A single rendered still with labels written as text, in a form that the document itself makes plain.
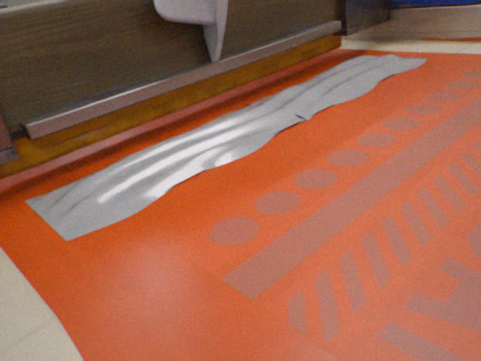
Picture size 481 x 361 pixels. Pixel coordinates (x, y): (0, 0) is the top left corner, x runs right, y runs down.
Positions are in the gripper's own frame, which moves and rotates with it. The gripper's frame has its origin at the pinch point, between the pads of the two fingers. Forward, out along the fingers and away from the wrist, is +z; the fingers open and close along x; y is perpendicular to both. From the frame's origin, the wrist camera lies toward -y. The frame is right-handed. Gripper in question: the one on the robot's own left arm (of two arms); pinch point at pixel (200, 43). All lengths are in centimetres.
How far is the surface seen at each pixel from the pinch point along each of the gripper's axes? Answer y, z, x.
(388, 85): -9.4, 5.3, 12.1
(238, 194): 10.1, 5.3, 14.9
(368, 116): -2.5, 5.3, 14.6
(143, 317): 18.0, 5.3, 18.6
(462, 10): -25.4, 2.3, 10.9
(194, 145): 8.1, 4.5, 8.6
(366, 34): -25.4, 4.6, -0.4
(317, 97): -3.8, 4.9, 9.1
